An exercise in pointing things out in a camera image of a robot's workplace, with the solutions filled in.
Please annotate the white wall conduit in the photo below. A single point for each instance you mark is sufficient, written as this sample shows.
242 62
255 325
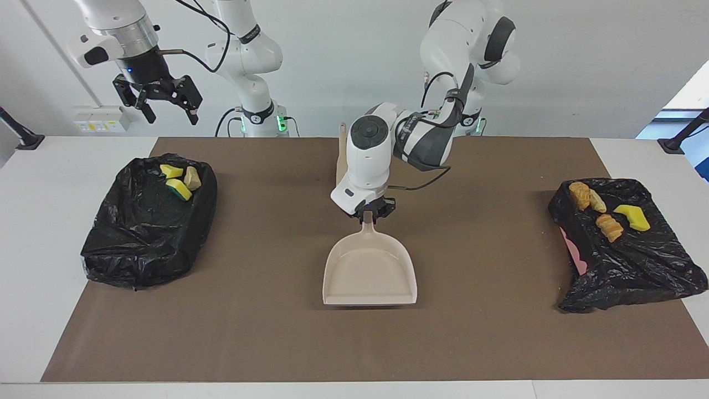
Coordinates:
61 52

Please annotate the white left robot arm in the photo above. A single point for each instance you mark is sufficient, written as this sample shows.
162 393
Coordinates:
371 160

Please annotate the black trash bag lined bin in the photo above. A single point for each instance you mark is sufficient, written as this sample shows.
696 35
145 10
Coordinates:
138 233

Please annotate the brown table mat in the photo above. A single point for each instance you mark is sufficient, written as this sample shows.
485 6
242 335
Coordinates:
354 343

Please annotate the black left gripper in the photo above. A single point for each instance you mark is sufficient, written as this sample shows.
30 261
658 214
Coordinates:
370 206

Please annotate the pink bin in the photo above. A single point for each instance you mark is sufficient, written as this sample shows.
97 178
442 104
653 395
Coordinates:
576 257

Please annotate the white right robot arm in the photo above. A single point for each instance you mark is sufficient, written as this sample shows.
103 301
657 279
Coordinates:
249 61

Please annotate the beige plastic dustpan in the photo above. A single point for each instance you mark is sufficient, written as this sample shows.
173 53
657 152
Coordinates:
371 271

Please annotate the yellow sponge piece green backed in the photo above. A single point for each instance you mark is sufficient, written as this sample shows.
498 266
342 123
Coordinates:
179 189

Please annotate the yellow sponge piece notched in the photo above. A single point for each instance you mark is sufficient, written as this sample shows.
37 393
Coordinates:
634 217

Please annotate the beige foam chunk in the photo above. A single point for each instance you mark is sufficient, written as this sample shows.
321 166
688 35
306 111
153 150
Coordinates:
609 227
597 201
192 178

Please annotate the black trash bag over pink bin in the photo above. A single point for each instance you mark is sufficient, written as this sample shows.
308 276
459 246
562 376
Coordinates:
637 260

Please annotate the beige hand brush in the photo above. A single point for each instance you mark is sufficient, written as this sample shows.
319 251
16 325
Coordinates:
342 155

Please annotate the orange brown foam chunk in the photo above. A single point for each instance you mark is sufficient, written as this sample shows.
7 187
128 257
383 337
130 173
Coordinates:
580 195

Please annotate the black clamp mount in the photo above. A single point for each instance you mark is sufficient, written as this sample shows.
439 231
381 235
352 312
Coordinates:
27 139
673 145

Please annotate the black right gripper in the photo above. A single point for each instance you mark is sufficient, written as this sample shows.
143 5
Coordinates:
149 77

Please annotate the white wall socket box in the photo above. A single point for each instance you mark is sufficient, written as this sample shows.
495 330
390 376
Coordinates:
99 119

